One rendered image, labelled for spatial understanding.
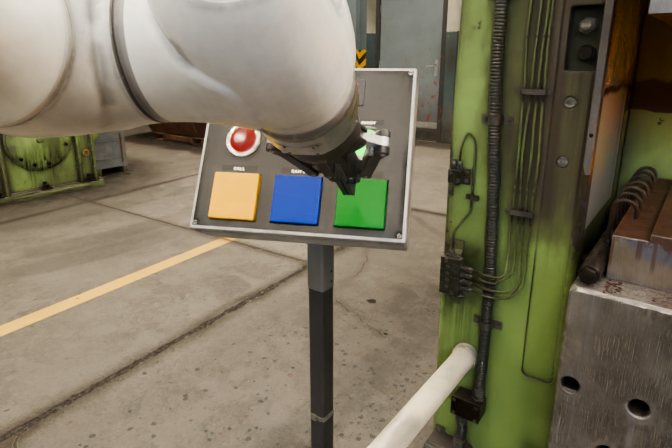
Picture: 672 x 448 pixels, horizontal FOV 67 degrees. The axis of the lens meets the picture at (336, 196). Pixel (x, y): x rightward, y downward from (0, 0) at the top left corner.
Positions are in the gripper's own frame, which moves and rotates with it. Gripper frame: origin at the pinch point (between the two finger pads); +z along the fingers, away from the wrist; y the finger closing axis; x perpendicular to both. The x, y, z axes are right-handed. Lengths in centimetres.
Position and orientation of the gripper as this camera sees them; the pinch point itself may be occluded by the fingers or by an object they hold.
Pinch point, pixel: (346, 177)
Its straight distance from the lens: 63.4
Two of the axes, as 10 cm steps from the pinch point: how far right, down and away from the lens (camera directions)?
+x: 0.9, -9.7, 2.3
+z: 1.7, 2.5, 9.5
